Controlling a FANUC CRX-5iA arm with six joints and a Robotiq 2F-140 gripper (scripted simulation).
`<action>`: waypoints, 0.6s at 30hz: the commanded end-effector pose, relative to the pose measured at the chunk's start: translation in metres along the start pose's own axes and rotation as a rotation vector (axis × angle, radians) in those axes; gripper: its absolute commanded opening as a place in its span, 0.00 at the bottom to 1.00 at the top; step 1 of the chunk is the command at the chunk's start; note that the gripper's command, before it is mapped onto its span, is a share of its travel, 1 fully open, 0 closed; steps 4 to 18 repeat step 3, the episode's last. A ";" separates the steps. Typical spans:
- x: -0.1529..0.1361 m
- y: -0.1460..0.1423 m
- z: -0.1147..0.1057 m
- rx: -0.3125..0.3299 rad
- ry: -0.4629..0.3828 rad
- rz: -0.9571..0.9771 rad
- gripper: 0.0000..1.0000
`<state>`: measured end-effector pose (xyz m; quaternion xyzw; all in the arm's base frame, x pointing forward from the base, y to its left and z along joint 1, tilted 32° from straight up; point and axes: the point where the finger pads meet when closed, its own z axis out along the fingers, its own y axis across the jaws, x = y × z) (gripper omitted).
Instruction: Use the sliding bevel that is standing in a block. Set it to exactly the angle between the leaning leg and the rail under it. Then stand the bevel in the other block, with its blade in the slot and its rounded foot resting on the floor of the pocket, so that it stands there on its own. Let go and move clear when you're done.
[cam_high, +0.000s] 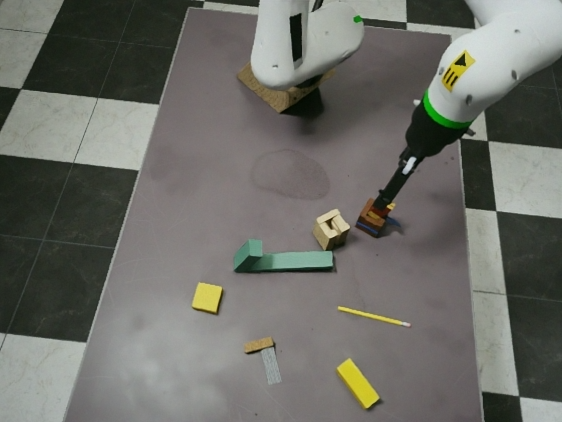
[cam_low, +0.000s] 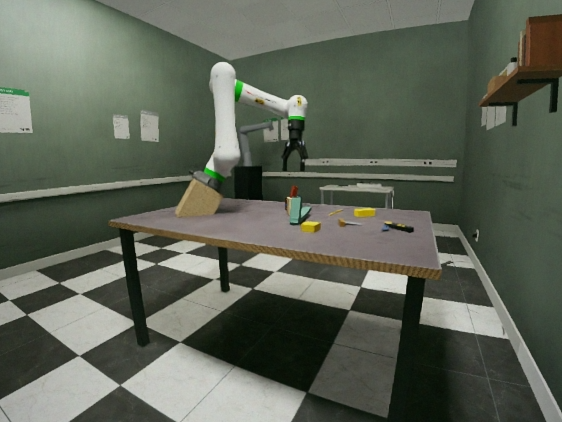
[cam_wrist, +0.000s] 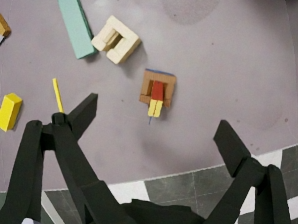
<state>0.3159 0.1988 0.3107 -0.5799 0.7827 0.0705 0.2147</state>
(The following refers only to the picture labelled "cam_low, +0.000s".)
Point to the try square with wooden stock and grey blade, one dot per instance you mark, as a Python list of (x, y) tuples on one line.
[(342, 223)]

